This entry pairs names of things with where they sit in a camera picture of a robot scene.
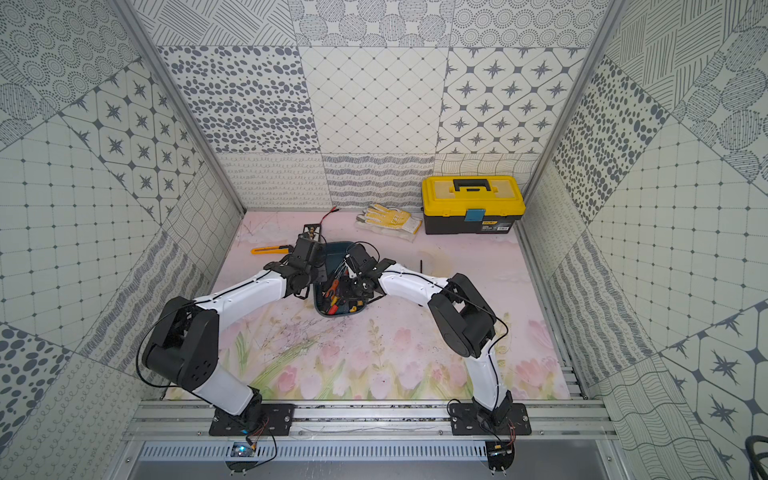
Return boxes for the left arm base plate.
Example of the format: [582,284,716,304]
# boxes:
[208,402,296,437]

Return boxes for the yellow black toolbox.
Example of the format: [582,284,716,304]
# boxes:
[422,175,526,235]

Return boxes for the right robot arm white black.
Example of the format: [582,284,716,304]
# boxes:
[344,242,513,417]

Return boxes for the aluminium rail frame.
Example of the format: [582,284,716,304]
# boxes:
[123,399,618,441]

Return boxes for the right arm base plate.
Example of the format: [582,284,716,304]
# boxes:
[447,400,532,437]

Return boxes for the teal plastic storage box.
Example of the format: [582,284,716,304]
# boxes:
[312,241,367,318]

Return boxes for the yellow white work gloves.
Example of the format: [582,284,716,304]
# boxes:
[355,204,423,241]

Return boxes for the black balanced charging board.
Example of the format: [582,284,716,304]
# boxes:
[301,223,321,241]

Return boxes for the yellow utility knife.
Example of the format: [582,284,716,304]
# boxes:
[250,245,294,255]

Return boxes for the white slotted cable duct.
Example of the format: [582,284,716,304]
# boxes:
[139,440,486,462]

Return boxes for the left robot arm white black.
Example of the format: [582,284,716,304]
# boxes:
[137,234,325,423]

